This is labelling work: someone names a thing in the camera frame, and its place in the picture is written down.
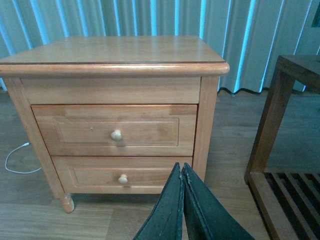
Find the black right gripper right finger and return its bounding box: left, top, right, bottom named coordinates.
left=181, top=163, right=253, bottom=240

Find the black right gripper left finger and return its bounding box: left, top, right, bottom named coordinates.
left=134, top=162, right=185, bottom=240

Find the wooden drawer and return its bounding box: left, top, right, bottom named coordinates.
left=32, top=104, right=198, bottom=157
left=52, top=156, right=192, bottom=194

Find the dark wooden side table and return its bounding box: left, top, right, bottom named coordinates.
left=244, top=55, right=320, bottom=240

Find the wooden nightstand cabinet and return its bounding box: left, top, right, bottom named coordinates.
left=0, top=35, right=230, bottom=213

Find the pale pleated curtain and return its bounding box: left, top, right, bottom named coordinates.
left=0, top=0, right=320, bottom=93

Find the white cable on floor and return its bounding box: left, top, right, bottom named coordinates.
left=4, top=142, right=43, bottom=175

